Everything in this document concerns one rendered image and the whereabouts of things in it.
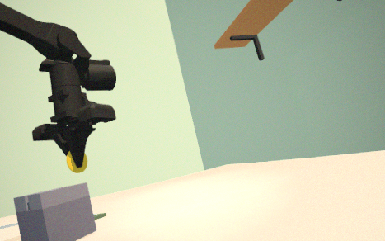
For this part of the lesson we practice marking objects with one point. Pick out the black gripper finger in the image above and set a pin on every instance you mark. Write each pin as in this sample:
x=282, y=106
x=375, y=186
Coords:
x=61, y=142
x=76, y=139

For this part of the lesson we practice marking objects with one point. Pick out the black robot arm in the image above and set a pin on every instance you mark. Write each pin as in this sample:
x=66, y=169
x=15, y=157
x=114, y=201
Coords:
x=58, y=44

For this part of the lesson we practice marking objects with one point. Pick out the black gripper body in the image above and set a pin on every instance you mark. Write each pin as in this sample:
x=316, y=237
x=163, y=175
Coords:
x=69, y=110

